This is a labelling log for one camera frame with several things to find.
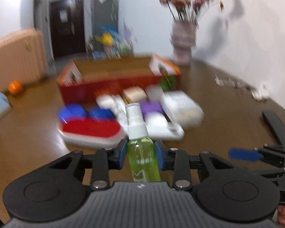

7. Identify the green spray bottle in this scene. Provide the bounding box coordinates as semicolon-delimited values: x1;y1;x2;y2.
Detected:
126;103;161;182

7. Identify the red white lint brush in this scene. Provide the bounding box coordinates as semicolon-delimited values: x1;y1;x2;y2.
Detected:
58;104;185;149

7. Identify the white cotton swab pack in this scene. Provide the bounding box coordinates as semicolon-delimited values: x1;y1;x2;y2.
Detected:
160;91;204;130

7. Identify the white round jar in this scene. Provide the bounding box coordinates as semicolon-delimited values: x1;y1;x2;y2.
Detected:
96;94;125;109

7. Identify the large blue round lid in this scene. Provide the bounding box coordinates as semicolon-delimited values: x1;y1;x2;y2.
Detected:
58;104;87;124

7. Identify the person's right hand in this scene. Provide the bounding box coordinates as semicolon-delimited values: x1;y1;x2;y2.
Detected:
277;205;285;227

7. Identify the small blue ridged lid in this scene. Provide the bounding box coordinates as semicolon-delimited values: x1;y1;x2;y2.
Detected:
88;107;116;120

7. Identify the beige small box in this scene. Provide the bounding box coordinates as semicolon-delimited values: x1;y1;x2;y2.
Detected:
122;86;148;104

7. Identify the orange red cardboard box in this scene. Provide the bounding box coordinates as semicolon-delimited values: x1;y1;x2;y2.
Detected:
56;54;181;105

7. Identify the orange fruit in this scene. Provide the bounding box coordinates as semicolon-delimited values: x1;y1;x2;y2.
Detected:
7;80;24;96

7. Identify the purple ribbed vase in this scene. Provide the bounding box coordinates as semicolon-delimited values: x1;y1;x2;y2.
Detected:
170;21;197;66

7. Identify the pink ribbed suitcase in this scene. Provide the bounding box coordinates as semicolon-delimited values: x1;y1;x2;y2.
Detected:
0;28;48;92

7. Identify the dark wooden door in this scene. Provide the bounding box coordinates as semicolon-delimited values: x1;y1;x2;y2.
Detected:
49;0;86;59

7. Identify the grey refrigerator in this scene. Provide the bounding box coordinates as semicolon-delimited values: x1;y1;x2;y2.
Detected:
91;0;118;36

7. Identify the white earphone cable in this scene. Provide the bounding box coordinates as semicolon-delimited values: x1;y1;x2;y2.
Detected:
214;74;260;95

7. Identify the cluttered wire rack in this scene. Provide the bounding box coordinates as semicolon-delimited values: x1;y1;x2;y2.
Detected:
86;25;133;60

